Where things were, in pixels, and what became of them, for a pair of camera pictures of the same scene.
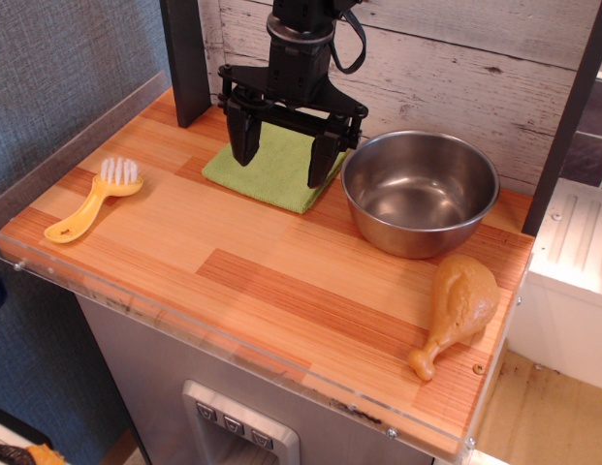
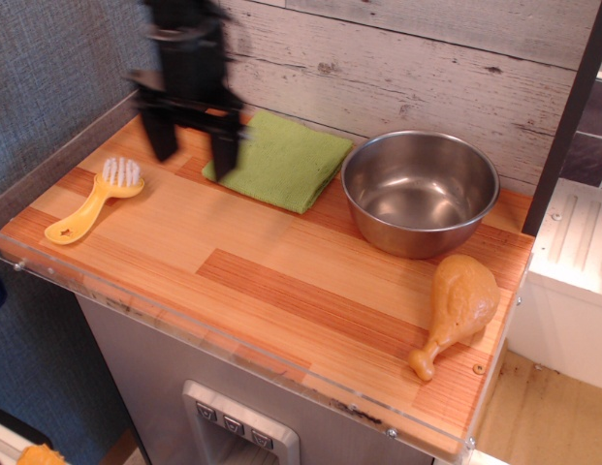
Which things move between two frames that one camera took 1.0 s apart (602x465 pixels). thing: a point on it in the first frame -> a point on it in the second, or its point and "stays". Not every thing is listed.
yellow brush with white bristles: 118,176 stays
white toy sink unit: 562,313 stays
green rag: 278,172 stays
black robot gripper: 294,90 -> 191,86
